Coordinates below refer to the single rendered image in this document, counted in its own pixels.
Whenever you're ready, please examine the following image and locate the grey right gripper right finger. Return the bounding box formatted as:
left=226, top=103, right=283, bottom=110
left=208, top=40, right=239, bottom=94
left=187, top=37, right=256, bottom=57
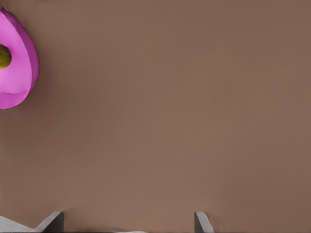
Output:
left=194, top=211, right=216, bottom=233

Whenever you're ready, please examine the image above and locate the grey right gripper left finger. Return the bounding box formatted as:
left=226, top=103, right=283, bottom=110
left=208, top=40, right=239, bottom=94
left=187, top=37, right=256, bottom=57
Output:
left=31, top=211, right=65, bottom=233

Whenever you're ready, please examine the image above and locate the pink plate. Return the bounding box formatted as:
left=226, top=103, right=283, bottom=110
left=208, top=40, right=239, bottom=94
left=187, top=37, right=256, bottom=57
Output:
left=0, top=6, right=39, bottom=109

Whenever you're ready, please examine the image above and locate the orange fruit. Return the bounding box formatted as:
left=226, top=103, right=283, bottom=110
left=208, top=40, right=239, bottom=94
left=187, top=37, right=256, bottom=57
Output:
left=0, top=44, right=12, bottom=69

